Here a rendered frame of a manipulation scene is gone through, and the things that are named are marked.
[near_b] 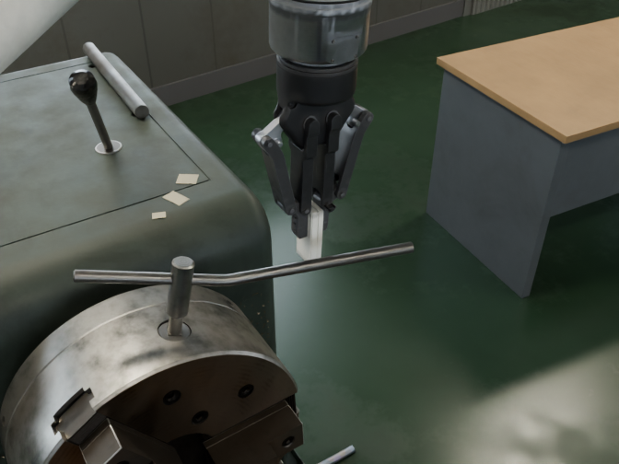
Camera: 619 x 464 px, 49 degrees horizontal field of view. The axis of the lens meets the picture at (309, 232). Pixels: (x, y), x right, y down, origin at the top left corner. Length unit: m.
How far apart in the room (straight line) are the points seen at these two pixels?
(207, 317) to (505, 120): 1.85
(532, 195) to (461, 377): 0.66
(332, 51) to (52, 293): 0.41
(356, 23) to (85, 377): 0.42
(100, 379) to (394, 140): 2.96
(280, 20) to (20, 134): 0.56
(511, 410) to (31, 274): 1.75
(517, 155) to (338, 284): 0.80
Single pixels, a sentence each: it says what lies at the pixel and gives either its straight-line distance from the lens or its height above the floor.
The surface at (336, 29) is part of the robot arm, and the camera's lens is 0.59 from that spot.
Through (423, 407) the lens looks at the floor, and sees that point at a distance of 2.24.
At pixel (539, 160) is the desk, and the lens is 2.38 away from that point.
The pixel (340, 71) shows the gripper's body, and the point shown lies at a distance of 0.62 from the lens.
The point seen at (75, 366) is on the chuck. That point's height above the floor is 1.22.
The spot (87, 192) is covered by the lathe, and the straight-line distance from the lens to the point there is 0.90.
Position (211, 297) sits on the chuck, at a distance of 0.79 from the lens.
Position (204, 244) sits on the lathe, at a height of 1.23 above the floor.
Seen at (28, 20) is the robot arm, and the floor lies 1.56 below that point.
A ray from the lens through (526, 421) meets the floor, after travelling 2.28.
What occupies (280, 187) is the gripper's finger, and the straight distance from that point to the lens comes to 0.67.
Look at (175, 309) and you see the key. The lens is 0.69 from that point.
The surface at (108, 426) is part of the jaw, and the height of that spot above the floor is 1.20.
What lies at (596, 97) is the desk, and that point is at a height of 0.71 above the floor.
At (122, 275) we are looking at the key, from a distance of 0.67.
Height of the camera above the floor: 1.74
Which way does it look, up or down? 37 degrees down
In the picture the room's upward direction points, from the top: straight up
